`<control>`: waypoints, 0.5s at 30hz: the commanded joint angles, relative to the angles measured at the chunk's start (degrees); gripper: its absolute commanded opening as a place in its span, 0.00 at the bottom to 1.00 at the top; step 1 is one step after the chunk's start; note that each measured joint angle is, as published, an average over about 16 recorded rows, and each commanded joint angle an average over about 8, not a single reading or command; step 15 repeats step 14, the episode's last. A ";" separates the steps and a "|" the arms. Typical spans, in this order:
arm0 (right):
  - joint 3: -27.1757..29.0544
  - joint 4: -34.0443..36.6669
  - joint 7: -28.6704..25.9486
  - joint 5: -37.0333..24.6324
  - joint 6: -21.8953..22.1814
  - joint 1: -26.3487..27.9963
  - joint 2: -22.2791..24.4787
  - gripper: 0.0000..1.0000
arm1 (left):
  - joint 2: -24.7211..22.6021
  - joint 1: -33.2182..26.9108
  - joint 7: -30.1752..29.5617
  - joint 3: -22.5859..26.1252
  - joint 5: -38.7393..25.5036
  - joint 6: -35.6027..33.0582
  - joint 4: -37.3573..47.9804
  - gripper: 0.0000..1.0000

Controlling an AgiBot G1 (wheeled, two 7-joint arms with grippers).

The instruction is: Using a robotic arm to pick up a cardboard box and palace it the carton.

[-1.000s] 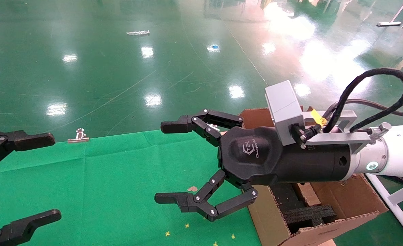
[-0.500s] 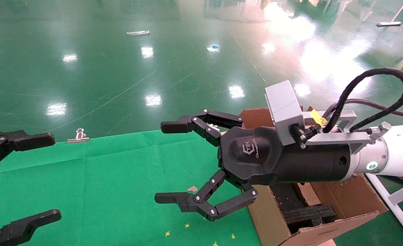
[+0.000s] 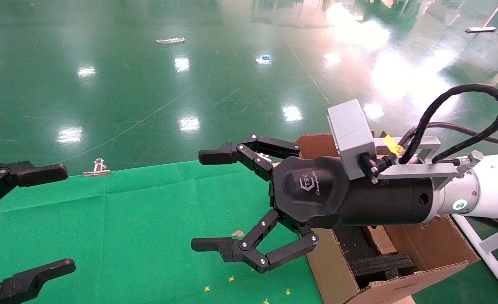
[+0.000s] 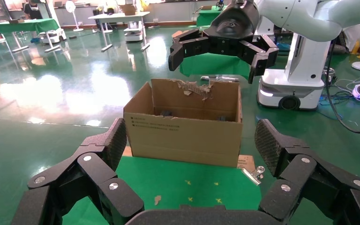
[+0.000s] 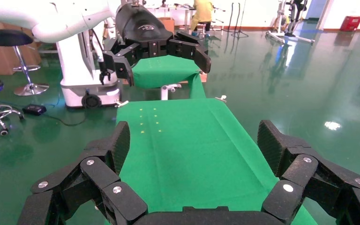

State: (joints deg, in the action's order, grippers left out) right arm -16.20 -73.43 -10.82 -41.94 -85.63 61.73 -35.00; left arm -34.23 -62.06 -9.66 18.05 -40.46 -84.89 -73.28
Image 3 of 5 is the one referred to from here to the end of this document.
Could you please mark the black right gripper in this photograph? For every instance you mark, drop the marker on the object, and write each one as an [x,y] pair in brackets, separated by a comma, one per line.
[308,198]

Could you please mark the green table cloth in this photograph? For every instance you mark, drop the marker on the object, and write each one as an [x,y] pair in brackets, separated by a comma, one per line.
[126,219]

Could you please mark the silver binder clip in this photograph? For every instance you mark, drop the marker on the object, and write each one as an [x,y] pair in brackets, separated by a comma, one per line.
[97,172]

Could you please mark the white floor litter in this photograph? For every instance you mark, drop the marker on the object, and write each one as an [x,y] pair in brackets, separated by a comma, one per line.
[171,41]

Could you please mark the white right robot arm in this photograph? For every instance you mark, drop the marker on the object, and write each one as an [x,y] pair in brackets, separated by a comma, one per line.
[493,185]

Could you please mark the small brown cardboard scrap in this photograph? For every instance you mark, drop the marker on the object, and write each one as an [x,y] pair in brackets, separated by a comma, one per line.
[237,233]

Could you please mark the white table leg foot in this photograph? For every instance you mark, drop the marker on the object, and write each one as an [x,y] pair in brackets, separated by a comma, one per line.
[481,29]

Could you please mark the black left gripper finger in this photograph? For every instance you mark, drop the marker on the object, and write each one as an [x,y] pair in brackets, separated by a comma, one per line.
[42,174]
[29,278]

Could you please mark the black foam insert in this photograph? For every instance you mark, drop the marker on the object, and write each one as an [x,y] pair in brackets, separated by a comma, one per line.
[380,268]

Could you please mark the large open cardboard carton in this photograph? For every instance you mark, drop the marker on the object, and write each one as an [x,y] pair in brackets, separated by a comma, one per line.
[337,278]

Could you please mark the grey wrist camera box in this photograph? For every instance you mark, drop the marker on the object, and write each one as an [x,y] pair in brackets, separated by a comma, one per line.
[350,135]

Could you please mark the flat cardboard sheet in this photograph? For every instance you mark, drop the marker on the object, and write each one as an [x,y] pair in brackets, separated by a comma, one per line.
[405,300]

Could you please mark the silver camera mount bracket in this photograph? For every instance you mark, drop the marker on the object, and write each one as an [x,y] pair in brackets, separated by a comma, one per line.
[418,170]

